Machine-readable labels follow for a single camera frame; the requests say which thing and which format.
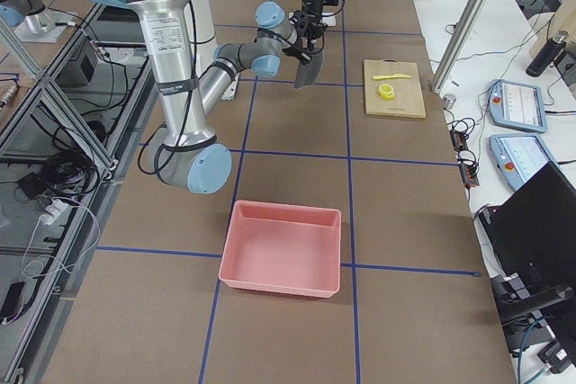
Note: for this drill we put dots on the grey wiping cloth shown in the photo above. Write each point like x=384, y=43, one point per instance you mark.
x=307, y=74

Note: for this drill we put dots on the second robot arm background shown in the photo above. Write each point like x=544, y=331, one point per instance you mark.
x=31, y=20

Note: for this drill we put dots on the black water bottle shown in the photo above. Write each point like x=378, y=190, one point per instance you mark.
x=547, y=54

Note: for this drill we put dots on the white rectangular tray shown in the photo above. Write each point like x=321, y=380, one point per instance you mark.
x=329, y=20

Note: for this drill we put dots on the yellow lemon slice toy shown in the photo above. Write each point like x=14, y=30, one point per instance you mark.
x=386, y=91

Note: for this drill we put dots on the bamboo cutting board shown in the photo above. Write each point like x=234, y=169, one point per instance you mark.
x=408, y=101

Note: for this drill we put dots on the yellow plastic knife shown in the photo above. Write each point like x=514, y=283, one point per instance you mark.
x=391, y=76

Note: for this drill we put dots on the small metal cylinder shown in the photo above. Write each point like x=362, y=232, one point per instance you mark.
x=448, y=101

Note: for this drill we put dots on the pink plastic bin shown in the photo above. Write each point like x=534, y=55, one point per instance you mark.
x=282, y=248

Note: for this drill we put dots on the upper teach pendant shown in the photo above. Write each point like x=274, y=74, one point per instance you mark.
x=517, y=106

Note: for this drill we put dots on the teach pendant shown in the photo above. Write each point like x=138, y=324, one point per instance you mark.
x=517, y=106
x=519, y=156

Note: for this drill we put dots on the lower teach pendant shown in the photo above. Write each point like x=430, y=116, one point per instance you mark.
x=519, y=156

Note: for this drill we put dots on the black laptop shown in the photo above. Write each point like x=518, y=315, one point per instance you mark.
x=533, y=233

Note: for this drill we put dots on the black phone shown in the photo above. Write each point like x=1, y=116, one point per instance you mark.
x=13, y=302

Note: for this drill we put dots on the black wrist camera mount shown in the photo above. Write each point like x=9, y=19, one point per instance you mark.
x=308, y=25

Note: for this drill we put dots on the aluminium frame post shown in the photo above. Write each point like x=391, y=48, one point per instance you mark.
x=461, y=32

